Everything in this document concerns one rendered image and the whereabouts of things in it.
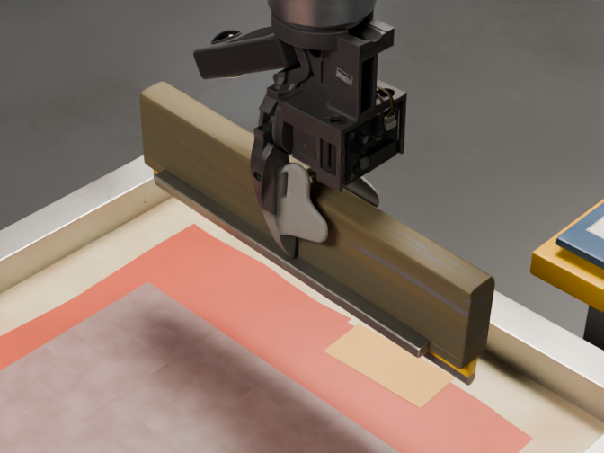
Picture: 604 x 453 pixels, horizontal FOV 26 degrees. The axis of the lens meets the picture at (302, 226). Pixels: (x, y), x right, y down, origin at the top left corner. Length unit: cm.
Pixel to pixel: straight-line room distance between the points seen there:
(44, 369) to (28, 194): 189
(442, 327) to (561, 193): 207
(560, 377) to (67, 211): 48
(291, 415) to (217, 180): 20
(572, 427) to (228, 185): 34
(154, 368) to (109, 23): 260
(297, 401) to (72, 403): 19
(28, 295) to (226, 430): 25
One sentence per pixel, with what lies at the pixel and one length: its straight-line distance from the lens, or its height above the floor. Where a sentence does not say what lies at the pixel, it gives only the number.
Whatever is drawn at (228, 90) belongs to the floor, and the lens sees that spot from 333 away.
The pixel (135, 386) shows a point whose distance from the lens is 111.
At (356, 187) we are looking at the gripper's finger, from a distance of 101.
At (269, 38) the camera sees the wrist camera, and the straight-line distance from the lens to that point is 94.
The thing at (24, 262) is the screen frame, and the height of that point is 97.
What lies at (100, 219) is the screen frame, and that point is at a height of 98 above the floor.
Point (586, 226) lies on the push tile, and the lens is 128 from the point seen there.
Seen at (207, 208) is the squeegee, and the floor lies 108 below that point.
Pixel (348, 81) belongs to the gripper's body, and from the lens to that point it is 90.
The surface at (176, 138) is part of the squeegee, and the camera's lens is 109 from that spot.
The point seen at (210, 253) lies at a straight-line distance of 124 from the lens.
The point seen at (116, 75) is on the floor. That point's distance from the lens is 343.
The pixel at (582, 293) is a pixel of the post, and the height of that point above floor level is 94.
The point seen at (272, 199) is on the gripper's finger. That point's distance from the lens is 98.
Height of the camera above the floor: 172
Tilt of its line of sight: 37 degrees down
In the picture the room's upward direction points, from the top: straight up
